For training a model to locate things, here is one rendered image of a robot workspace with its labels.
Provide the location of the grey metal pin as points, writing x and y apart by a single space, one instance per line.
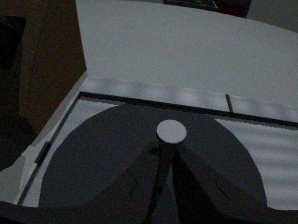
170 133

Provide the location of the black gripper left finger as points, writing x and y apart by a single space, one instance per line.
129 200

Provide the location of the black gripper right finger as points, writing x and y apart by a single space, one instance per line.
204 196

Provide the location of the dark grey round disc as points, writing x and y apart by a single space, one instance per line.
99 150

